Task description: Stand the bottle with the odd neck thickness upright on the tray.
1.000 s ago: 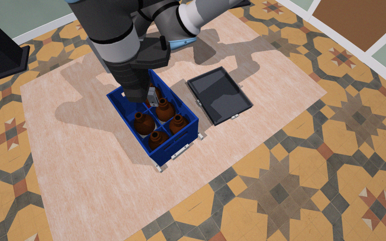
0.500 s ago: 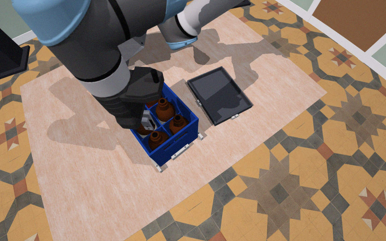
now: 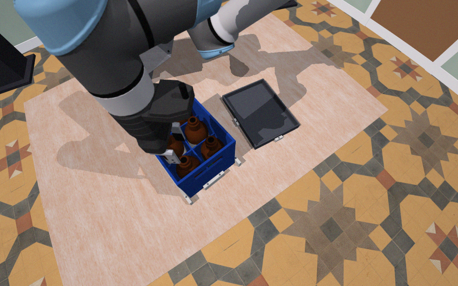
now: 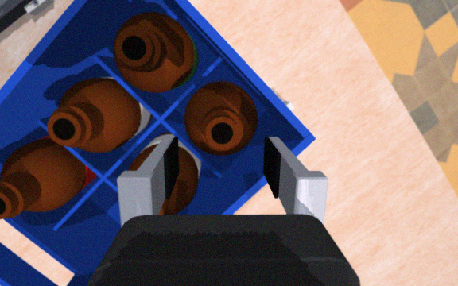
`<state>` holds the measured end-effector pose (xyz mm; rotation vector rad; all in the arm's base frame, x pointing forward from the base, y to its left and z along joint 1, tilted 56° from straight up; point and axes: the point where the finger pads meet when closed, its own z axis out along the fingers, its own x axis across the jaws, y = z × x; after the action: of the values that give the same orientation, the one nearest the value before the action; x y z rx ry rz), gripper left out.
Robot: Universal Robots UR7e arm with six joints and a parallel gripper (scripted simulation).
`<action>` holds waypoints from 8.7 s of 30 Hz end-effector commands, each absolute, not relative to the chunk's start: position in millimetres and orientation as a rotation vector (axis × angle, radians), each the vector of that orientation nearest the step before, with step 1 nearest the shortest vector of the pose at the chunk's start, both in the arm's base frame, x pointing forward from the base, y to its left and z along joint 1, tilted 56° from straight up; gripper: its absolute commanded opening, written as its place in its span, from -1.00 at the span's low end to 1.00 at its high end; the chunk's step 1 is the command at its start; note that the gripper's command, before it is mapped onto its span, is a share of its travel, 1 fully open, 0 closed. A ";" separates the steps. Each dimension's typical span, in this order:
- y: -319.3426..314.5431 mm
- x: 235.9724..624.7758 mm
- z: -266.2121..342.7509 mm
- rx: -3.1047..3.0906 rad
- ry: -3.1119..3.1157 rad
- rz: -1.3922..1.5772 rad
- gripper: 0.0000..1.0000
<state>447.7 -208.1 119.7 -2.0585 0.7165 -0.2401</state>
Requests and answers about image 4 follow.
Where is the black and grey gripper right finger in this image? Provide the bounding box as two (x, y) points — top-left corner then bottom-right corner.
(263, 137), (328, 225)

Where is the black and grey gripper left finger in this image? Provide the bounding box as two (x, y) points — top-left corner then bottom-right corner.
(117, 137), (179, 227)

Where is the blue box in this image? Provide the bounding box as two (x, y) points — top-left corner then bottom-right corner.
(0, 0), (316, 286)

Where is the brown glass bottle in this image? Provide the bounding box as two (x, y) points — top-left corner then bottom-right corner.
(184, 79), (258, 156)
(128, 132), (201, 215)
(0, 135), (97, 219)
(47, 77), (153, 153)
(113, 12), (199, 93)

